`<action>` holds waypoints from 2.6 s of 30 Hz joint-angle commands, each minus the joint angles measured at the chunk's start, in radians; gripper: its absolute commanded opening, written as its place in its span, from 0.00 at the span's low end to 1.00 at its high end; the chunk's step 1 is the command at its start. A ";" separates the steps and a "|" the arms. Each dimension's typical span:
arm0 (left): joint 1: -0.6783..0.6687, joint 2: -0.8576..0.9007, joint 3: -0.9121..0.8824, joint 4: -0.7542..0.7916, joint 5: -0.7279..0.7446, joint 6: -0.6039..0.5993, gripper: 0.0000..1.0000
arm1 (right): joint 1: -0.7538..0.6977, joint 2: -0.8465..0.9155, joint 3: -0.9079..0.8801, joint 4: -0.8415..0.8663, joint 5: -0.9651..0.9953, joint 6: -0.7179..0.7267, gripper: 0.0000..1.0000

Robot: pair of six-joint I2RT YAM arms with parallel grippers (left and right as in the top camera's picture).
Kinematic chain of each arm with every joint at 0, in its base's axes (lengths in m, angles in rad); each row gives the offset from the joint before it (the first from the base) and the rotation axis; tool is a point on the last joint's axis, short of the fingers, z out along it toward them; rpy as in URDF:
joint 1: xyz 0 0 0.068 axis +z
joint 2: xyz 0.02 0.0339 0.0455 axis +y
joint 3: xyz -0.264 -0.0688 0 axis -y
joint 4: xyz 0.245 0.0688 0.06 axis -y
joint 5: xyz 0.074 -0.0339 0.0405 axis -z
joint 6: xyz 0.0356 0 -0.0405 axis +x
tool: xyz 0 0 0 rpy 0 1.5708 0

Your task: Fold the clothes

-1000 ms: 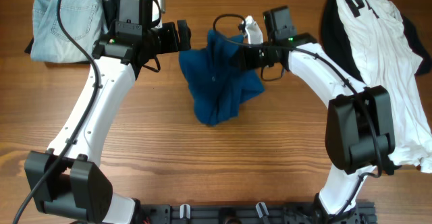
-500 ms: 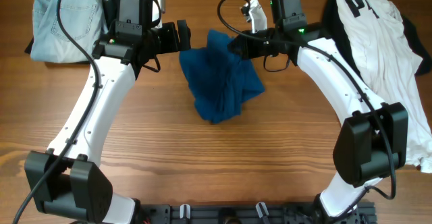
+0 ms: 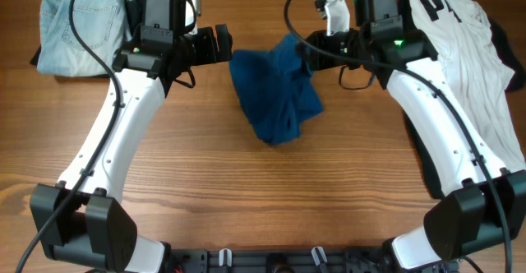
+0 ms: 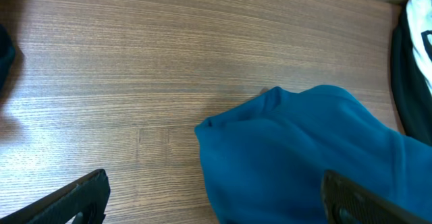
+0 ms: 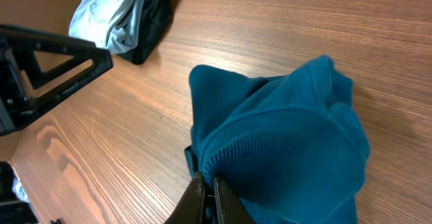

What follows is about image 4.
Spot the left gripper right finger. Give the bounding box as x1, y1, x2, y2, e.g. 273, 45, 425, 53
321, 170, 429, 224

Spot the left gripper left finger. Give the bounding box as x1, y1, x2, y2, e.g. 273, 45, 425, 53
1, 169, 111, 224

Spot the blue polo shirt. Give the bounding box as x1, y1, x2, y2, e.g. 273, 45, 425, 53
195, 85, 431, 223

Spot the black garment under white shirt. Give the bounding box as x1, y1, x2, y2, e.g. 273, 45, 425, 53
390, 6, 431, 145

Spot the black garment under jeans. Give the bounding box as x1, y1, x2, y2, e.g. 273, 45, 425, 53
0, 25, 16, 89

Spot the white printed t-shirt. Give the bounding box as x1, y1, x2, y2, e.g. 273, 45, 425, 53
406, 0, 431, 92

